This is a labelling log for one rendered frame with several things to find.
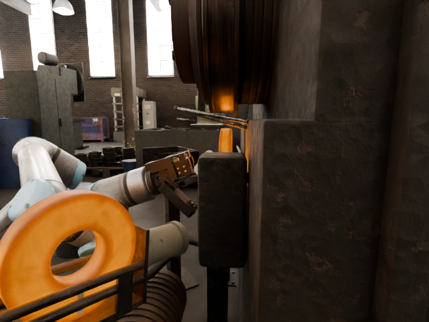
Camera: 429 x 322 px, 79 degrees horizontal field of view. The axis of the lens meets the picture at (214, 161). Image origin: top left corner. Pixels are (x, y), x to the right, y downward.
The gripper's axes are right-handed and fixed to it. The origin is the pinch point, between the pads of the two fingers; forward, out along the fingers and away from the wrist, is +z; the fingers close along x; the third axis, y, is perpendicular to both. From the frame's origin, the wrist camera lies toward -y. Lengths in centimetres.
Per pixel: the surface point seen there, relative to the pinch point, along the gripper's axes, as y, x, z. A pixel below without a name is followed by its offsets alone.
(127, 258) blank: -2.9, -32.2, -14.7
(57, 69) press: 282, 636, -407
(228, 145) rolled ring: 4.7, 4.6, 1.7
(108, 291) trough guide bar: -4.5, -36.7, -16.0
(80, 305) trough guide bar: -3.7, -39.6, -17.8
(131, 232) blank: 0.5, -31.7, -13.1
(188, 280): -64, 63, -44
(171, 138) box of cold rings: 12, 246, -73
